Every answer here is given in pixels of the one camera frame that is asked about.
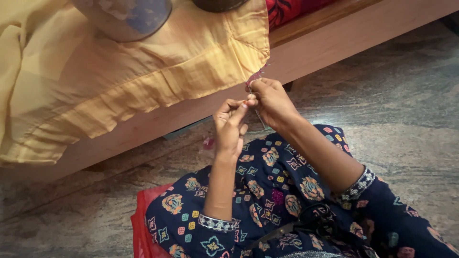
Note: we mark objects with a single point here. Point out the yellow cloth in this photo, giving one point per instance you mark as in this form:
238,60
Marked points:
107,79

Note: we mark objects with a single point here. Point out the clear packet with pink beads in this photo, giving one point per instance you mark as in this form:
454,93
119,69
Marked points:
208,144

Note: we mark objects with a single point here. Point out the navy floral dress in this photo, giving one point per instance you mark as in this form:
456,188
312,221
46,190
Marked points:
272,172

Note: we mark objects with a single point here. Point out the pink beaded thread tassel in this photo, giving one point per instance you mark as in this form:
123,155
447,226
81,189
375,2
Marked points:
256,74

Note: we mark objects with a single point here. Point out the red cloth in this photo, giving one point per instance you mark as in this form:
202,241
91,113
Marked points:
143,222

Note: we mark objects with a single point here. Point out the black scissors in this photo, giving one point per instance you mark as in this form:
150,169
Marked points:
315,220

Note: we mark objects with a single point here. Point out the red patterned bedsheet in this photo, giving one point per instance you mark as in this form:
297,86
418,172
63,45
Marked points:
287,10

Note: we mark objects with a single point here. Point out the thin sewing thread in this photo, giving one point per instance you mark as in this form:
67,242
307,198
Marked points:
263,120

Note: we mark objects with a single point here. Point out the dark round object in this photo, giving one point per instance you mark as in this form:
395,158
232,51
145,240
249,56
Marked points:
218,4

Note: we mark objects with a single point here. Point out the person's left hand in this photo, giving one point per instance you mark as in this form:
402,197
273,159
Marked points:
227,134

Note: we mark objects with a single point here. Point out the wooden bed frame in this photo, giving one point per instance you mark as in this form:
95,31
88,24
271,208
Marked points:
322,46

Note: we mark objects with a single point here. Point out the blue white patterned bolster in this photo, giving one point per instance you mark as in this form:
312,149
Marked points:
125,18

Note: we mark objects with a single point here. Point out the pink sequin bundle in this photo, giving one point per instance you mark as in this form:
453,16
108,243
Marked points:
277,197

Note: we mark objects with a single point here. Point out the person's right hand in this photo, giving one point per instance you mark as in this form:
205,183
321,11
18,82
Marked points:
276,107

